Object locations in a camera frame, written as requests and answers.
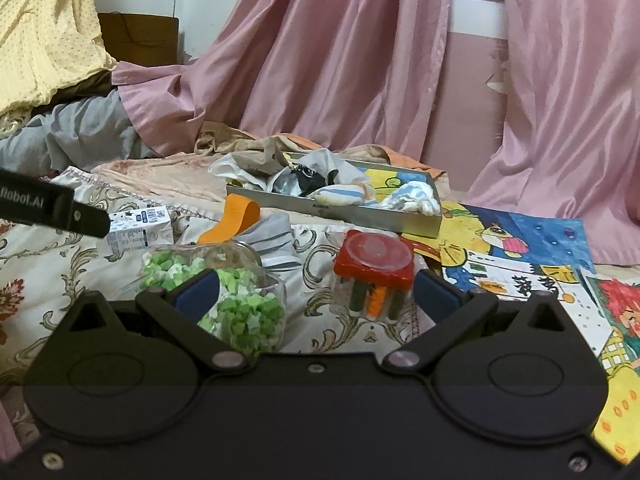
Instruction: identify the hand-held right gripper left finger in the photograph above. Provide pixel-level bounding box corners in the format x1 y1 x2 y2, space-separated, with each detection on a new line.
67 267 251 374

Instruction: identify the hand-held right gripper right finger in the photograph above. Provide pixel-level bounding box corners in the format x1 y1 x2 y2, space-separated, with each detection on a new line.
383 267 572 374

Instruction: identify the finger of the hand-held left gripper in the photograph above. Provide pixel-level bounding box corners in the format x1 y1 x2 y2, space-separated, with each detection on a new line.
71 200 112 239

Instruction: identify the white cloth with blue print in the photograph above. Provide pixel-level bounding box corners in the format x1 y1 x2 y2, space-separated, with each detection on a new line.
381 182 443 216

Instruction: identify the metal tray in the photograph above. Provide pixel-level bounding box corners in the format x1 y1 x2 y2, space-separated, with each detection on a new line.
225 152 445 238

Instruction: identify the grey beige cloth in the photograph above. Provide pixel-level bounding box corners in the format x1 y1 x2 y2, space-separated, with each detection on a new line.
207 152 293 192

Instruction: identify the small white and blue cloth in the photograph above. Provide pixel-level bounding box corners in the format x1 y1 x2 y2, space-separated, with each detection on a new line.
270 170 301 195

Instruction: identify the orange blue striped white cloth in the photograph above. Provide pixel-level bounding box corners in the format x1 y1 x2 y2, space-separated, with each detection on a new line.
306 184 373 207

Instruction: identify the black sock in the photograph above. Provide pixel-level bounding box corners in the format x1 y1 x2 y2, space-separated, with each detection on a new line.
291 164 328 195

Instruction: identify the small white carton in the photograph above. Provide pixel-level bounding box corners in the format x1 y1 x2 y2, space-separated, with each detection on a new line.
107 205 173 261

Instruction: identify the glass jar of green pieces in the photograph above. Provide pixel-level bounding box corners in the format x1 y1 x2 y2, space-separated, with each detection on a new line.
137 240 287 353

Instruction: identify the floral bed sheet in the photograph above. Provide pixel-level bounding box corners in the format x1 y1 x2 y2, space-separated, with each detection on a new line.
0 167 446 441

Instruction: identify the red lid jar of markers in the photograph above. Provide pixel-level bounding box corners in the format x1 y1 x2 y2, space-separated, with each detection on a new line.
330 230 416 321

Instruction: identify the grey bedding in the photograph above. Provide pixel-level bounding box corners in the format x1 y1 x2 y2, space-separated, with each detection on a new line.
0 92 161 173

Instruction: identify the peach bed cover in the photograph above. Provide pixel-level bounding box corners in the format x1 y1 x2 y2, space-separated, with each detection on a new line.
91 152 236 203

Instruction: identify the white grey striped cloth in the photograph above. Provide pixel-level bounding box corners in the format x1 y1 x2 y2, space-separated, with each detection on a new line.
240 212 303 273

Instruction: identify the large pineapple drawing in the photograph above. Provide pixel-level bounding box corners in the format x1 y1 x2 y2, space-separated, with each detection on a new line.
400 200 640 468

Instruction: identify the dark brown cloth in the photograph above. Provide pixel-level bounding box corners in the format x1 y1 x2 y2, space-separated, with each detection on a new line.
52 70 118 106

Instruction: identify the beige satin cloth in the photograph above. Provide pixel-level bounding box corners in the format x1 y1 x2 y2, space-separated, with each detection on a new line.
195 121 281 156

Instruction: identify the yellow textured blanket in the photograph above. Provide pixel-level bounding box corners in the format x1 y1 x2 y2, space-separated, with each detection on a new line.
0 0 118 113

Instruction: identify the brown cardboard box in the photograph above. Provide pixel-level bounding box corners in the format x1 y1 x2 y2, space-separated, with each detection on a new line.
97 11 180 66

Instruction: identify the pink satin curtain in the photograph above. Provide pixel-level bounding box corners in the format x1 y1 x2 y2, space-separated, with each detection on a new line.
465 0 640 266
111 0 453 171

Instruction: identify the orange strap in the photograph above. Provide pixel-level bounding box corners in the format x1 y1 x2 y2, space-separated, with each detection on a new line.
197 194 261 245

